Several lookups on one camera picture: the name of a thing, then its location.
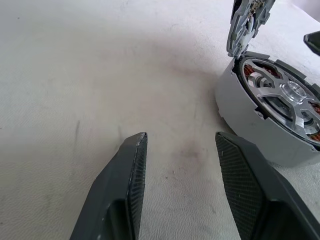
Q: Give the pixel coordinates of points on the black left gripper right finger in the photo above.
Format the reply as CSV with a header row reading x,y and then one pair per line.
x,y
260,200

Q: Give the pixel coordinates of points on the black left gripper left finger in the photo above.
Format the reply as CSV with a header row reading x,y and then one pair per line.
x,y
117,195

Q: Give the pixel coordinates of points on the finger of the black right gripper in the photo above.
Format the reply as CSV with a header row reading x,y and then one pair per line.
x,y
314,41

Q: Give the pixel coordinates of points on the spoked silver black rotor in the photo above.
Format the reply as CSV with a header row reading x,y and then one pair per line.
x,y
293,91

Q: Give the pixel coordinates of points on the silver hinged motor lid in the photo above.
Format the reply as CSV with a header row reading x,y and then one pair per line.
x,y
240,32

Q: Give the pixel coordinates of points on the silver motor housing copper windings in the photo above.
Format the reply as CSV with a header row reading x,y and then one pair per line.
x,y
237,105

